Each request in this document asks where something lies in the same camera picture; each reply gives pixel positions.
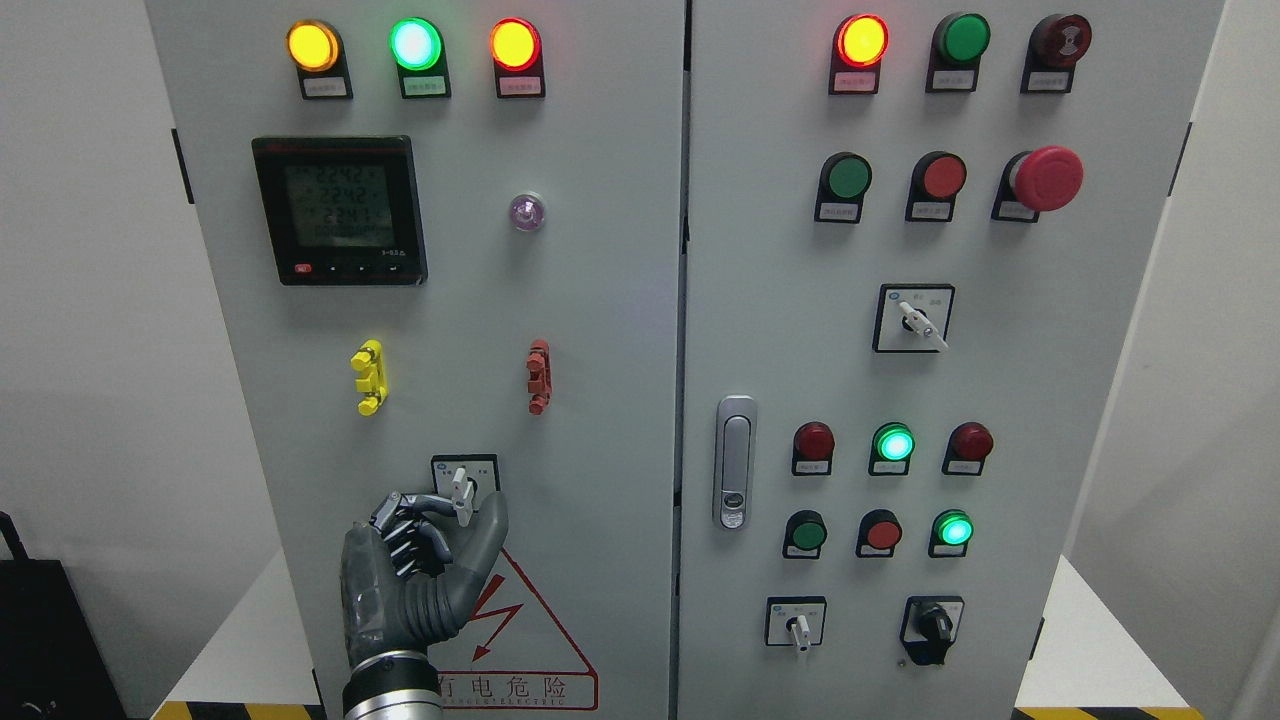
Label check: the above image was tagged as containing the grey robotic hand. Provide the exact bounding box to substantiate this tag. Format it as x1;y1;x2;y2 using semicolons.
340;491;509;667

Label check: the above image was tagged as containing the white rotary light switch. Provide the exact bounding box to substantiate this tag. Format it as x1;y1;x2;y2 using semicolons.
430;454;500;527

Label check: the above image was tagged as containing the green lit indicator light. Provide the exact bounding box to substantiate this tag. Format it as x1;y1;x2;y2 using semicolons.
388;15;452;99

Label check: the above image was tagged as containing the orange red-rimmed indicator light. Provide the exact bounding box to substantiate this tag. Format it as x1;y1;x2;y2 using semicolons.
489;17;547;99

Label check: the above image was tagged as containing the red triangle danger sticker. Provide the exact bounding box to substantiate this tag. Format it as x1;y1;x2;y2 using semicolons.
429;551;599;712

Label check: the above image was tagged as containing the yellow terminal clip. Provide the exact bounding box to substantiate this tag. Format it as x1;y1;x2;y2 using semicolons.
349;338;389;416

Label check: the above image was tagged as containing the red terminal clip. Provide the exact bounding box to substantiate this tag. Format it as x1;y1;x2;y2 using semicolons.
525;338;553;416

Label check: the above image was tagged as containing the black digital power meter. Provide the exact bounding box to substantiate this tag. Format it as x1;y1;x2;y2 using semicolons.
252;135;428;286

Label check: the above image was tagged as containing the clear small lamp bulb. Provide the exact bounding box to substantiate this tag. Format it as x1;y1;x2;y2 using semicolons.
508;192;547;233

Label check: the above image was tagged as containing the green push button lower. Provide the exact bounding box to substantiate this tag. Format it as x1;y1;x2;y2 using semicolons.
782;509;828;560

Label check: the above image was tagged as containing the green push button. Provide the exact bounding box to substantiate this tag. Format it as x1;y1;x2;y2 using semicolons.
813;152;873;224
782;509;828;560

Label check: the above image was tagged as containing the dark red indicator left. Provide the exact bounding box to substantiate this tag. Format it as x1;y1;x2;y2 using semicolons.
791;421;836;477

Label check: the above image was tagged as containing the dark red indicator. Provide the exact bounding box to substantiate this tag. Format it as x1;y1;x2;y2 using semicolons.
791;421;836;477
941;421;995;477

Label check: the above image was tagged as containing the grey electrical control cabinet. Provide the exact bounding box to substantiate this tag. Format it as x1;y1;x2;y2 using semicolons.
146;1;1224;719

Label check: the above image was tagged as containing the red push button lower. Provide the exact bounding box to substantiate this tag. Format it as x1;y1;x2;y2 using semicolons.
855;509;902;559

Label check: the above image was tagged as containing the red push button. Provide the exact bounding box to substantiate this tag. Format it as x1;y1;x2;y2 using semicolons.
904;151;968;223
855;509;902;559

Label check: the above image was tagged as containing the green lit indicator middle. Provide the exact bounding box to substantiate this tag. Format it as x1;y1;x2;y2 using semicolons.
867;421;915;477

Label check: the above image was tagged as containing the yellow indicator light top left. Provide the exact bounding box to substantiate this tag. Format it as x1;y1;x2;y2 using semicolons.
285;18;353;100

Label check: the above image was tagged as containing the green lit button lower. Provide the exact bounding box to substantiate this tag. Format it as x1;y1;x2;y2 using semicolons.
928;509;975;559

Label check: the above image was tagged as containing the dark red indicator right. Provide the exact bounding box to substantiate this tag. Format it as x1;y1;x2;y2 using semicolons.
941;421;995;477

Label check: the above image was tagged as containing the green push button upper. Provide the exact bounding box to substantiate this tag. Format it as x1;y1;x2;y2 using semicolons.
813;152;873;224

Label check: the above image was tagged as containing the red push button upper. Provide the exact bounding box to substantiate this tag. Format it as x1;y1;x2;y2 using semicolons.
904;151;968;223

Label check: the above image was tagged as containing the red-rimmed lit indicator right door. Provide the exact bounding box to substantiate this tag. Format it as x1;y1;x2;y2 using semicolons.
828;13;890;96

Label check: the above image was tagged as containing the red emergency stop mushroom button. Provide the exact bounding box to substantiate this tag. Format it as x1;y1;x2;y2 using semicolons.
991;145;1085;223

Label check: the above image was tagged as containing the green unlit indicator top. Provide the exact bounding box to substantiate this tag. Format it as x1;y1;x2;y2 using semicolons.
925;12;991;94

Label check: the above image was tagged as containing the dark red buzzer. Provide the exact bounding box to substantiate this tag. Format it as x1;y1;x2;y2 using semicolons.
1020;14;1093;94

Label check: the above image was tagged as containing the silver cabinet door handle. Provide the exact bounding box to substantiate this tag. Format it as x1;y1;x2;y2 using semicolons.
713;395;758;530

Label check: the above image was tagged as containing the small white rotary switch bottom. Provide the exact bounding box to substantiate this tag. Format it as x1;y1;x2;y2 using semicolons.
765;594;827;655

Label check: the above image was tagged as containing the black rotary knob switch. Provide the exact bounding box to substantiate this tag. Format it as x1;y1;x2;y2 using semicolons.
900;594;965;666

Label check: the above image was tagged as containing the white rotary switch right door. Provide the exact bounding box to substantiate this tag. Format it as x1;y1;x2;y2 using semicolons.
872;283;955;354

